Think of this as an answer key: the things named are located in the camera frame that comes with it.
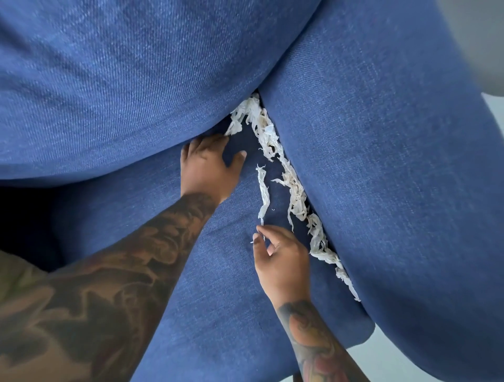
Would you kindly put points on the person's left forearm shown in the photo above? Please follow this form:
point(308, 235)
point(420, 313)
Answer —
point(98, 295)

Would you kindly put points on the white shredded paper scraps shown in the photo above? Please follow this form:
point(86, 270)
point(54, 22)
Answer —
point(271, 137)

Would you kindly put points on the person's left hand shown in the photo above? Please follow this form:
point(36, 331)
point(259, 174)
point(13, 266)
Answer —
point(204, 173)

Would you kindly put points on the person's right forearm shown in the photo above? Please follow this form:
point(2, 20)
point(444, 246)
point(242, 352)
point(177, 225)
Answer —
point(319, 346)

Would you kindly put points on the person's right hand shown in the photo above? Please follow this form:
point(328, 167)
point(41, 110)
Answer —
point(283, 267)

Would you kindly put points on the yellow throw pillow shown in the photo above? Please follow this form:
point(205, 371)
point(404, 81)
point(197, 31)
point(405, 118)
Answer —
point(15, 275)

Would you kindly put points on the blue fabric sofa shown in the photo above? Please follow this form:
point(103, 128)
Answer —
point(393, 196)

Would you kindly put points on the blue sofa back cushion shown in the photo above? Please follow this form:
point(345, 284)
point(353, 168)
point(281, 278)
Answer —
point(138, 78)

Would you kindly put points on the grey shell chair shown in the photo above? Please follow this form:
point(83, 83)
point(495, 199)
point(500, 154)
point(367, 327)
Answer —
point(480, 39)

